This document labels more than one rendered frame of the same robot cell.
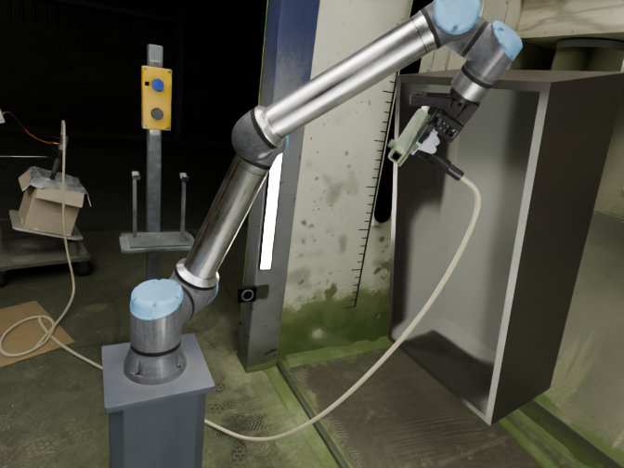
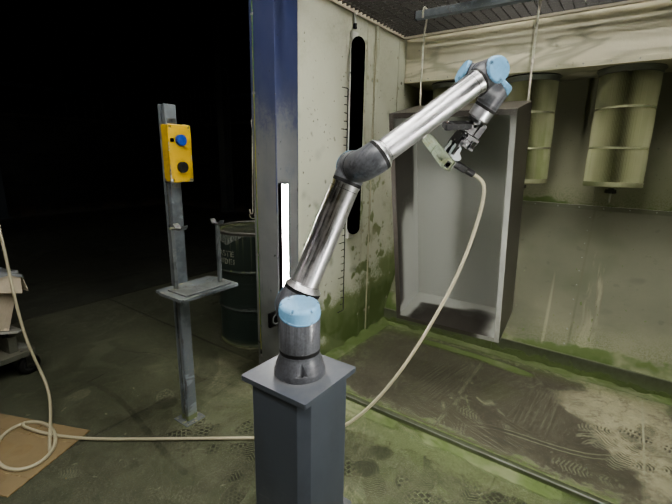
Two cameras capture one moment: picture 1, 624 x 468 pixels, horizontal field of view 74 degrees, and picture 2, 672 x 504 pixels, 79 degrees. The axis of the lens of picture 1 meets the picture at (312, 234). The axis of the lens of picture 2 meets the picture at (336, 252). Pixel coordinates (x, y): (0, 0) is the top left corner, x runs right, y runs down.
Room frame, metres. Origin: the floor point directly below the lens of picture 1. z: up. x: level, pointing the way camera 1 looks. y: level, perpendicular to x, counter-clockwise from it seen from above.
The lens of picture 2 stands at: (-0.17, 0.91, 1.43)
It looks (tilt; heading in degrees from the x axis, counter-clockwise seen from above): 13 degrees down; 335
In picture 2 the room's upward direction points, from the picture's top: 1 degrees clockwise
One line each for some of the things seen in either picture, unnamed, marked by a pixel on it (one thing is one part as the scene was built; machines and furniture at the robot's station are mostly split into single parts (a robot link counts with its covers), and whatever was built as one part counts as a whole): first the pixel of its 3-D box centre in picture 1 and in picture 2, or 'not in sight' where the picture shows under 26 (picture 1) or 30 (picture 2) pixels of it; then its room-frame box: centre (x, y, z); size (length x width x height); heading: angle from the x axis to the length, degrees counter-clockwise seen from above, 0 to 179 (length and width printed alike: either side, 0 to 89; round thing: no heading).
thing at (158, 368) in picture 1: (156, 352); (299, 358); (1.12, 0.44, 0.69); 0.19 x 0.19 x 0.10
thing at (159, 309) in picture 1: (158, 312); (299, 323); (1.13, 0.44, 0.83); 0.17 x 0.15 x 0.18; 167
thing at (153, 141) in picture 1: (153, 224); (179, 275); (1.94, 0.79, 0.82); 0.06 x 0.06 x 1.64; 29
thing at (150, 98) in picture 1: (156, 98); (177, 153); (1.89, 0.76, 1.42); 0.12 x 0.06 x 0.26; 119
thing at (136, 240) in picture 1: (159, 208); (198, 255); (1.80, 0.70, 0.95); 0.26 x 0.15 x 0.32; 119
